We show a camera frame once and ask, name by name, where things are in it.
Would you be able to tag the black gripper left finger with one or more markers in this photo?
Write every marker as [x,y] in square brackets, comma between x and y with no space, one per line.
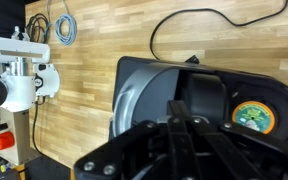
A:
[130,143]

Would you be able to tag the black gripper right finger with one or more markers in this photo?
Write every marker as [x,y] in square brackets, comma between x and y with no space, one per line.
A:
[237,146]

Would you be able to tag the coffee pod green orange lid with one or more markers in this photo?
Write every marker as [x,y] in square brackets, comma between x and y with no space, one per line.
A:
[253,117]

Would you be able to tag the black coffee maker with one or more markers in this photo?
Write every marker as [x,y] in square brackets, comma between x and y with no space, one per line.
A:
[150,93]

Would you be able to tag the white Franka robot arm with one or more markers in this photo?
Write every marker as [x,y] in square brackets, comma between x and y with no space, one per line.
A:
[20,90]

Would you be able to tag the beige wooden cabinet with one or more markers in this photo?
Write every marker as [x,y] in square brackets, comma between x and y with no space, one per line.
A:
[20,140]

